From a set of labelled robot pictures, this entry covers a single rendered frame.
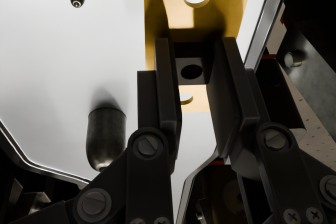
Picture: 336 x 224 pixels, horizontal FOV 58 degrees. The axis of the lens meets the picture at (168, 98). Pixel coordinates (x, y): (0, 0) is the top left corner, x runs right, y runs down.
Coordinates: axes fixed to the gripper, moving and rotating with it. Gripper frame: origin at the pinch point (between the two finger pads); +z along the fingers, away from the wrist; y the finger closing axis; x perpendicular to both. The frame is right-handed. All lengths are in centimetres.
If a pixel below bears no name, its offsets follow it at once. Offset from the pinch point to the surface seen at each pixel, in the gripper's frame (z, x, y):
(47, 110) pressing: 8.0, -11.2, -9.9
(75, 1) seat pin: 6.4, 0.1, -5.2
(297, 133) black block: 8.9, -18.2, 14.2
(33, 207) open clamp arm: 7.3, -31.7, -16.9
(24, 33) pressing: 8.0, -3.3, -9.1
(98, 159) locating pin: 3.6, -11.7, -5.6
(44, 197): 8.9, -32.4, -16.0
